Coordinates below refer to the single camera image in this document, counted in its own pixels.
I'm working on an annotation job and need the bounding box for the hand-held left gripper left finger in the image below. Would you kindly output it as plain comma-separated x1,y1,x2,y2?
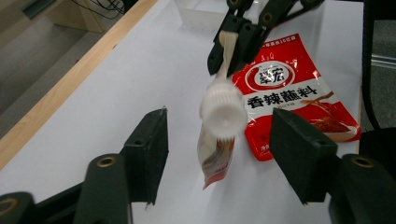
120,106,170,206

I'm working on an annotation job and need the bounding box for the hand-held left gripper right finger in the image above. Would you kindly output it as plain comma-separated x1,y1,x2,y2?
269,107,341,205

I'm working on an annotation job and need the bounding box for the red seasoning packet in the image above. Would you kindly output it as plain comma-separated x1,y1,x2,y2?
232,33,362,162

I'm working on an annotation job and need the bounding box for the spout pouch with white cap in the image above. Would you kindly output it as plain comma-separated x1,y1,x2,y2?
196,30,248,190

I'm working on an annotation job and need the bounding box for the dark grey rectangular panel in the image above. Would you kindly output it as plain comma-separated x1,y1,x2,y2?
21,0,58,20

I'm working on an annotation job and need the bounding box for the black cables bundle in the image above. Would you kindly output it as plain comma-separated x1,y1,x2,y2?
72,0,126,21

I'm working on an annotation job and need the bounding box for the aluminium floor rail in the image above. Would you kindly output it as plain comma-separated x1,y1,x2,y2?
372,53,396,69

